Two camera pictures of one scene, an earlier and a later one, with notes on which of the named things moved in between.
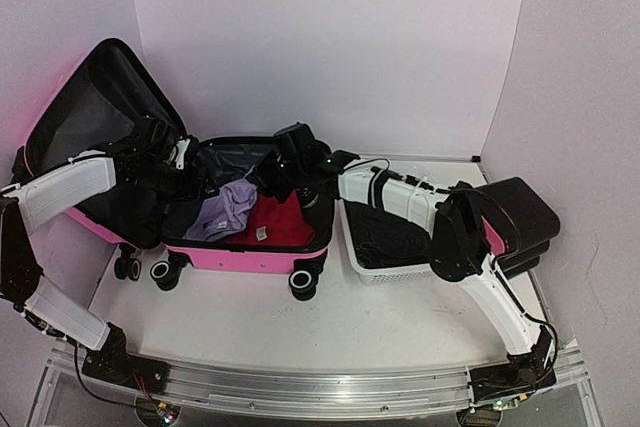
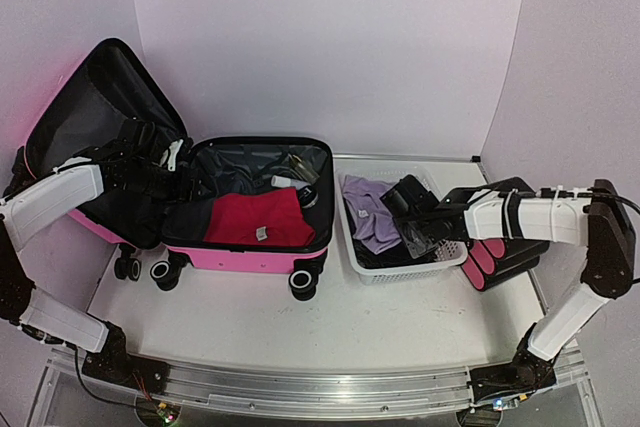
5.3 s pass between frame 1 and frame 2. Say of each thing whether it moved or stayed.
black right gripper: moved
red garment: stayed
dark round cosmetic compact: stayed
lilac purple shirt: moved
